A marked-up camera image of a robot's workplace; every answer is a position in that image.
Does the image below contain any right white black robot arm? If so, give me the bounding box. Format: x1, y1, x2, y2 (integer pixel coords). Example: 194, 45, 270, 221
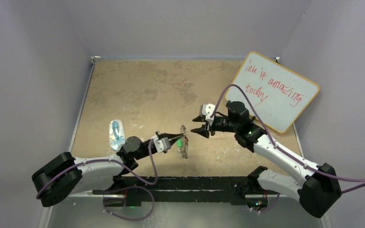
191, 101, 342, 218

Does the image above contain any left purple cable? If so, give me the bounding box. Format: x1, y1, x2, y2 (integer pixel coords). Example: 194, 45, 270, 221
36, 138, 160, 221

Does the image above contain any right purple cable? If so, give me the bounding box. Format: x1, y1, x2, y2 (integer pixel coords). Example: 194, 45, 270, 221
212, 84, 365, 213

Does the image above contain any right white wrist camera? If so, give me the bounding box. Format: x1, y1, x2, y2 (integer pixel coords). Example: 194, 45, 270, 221
200, 104, 216, 122

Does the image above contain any silver disc with keyrings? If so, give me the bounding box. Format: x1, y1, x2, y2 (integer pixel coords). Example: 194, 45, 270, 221
178, 125, 189, 159

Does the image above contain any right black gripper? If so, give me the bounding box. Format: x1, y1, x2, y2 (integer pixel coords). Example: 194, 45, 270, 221
191, 116, 239, 139

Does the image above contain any key with green tag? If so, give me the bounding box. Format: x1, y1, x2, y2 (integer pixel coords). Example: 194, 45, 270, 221
177, 139, 183, 148

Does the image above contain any purple cable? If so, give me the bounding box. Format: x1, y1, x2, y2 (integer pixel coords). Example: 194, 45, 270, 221
36, 138, 160, 221
212, 84, 365, 213

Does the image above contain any whiteboard with red writing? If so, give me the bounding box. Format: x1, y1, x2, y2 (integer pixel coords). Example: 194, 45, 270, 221
225, 51, 320, 133

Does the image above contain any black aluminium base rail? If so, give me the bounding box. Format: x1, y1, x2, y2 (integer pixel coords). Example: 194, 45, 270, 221
93, 175, 279, 209

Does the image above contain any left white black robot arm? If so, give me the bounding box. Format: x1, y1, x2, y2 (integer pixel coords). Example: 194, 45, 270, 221
32, 132, 185, 207

